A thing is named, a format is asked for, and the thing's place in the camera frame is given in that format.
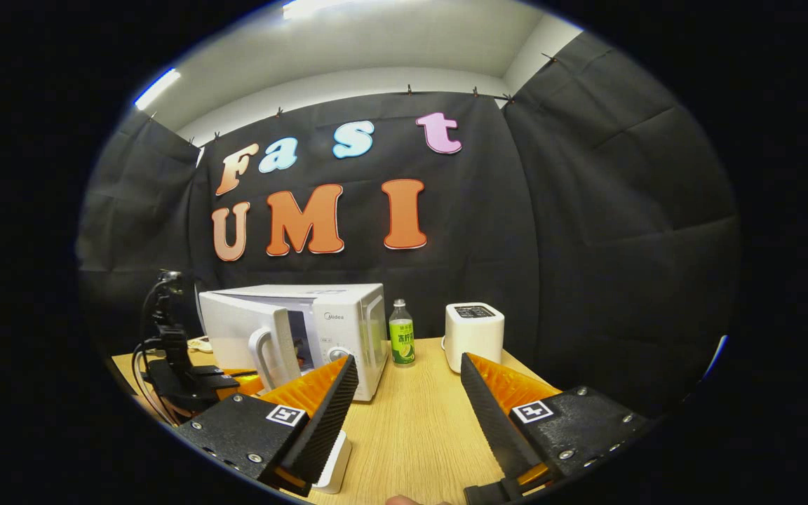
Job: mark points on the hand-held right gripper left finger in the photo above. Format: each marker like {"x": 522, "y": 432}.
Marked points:
{"x": 327, "y": 414}

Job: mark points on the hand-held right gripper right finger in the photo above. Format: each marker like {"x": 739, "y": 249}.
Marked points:
{"x": 492, "y": 421}

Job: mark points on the white toaster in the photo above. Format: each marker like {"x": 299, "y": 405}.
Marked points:
{"x": 474, "y": 337}

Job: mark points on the white microwave oven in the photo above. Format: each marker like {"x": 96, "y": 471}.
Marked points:
{"x": 337, "y": 322}

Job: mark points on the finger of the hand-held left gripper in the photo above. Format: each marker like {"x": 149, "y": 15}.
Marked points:
{"x": 246, "y": 384}

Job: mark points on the green label drink bottle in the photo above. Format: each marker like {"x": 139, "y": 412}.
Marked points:
{"x": 402, "y": 340}

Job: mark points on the white food tray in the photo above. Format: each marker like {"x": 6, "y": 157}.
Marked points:
{"x": 337, "y": 459}

